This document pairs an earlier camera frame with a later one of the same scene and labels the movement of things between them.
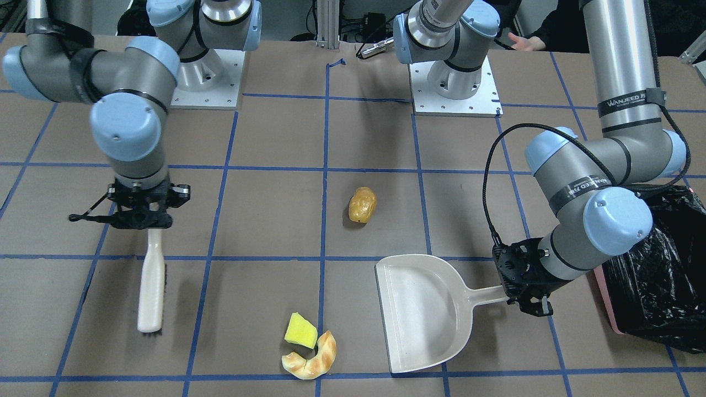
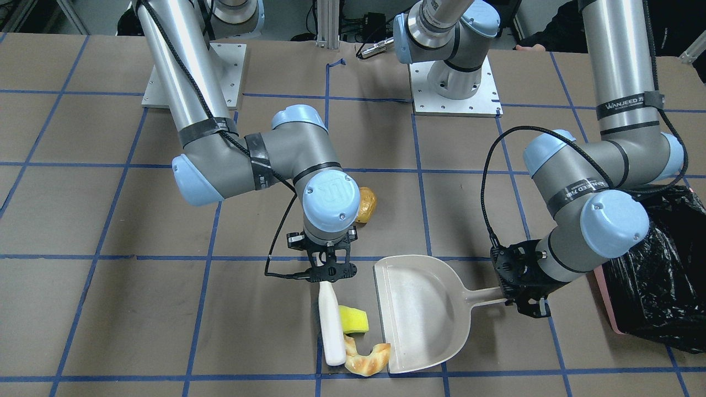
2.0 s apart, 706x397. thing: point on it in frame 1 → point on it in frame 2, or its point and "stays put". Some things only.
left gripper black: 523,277 stays put
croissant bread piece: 315,366 → 365,365
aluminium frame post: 327,24 stays put
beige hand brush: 151,298 → 332,323
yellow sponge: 301,332 → 353,320
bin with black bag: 657,289 stays put
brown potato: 362,204 stays put
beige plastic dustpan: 426,310 stays put
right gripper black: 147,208 → 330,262
